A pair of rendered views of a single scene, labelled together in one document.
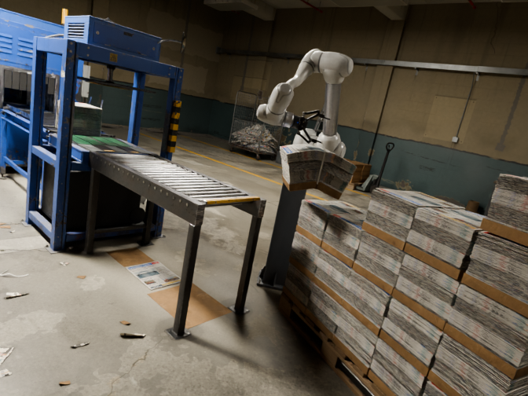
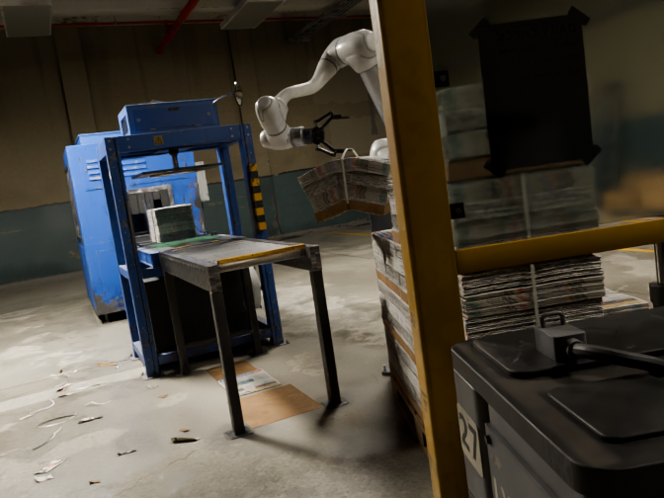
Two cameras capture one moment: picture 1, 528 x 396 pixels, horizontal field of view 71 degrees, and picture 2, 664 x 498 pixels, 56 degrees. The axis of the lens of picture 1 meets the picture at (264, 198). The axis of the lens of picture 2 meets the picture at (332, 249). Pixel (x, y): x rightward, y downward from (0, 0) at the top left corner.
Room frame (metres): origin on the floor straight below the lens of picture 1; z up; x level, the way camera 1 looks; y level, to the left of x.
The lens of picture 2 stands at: (-0.34, -1.39, 1.12)
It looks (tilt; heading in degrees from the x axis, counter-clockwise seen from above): 7 degrees down; 26
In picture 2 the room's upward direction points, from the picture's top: 8 degrees counter-clockwise
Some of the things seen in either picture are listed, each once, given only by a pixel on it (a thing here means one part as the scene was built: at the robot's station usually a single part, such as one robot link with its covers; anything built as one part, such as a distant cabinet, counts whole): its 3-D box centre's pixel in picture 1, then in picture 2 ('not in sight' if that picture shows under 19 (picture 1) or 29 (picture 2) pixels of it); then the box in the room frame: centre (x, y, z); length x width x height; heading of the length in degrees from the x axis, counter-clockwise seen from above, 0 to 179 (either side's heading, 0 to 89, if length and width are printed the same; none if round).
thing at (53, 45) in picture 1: (111, 59); (172, 142); (3.18, 1.45, 1.50); 0.94 x 0.68 x 0.10; 140
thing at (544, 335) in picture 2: not in sight; (602, 343); (0.64, -1.33, 0.82); 0.18 x 0.14 x 0.08; 30
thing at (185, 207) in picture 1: (136, 181); (184, 267); (2.34, 0.83, 0.74); 1.34 x 0.05 x 0.12; 50
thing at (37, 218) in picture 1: (100, 189); (199, 298); (3.18, 1.45, 0.38); 0.94 x 0.69 x 0.63; 140
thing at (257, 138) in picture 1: (256, 126); not in sight; (10.49, 0.59, 0.85); 1.21 x 0.83 x 1.71; 50
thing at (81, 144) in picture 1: (103, 148); (190, 248); (3.18, 1.45, 0.75); 0.70 x 0.65 x 0.10; 50
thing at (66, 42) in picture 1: (64, 151); (131, 259); (2.66, 1.50, 0.77); 0.09 x 0.09 x 1.55; 50
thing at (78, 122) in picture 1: (78, 118); (171, 222); (3.55, 1.89, 0.93); 0.38 x 0.30 x 0.26; 50
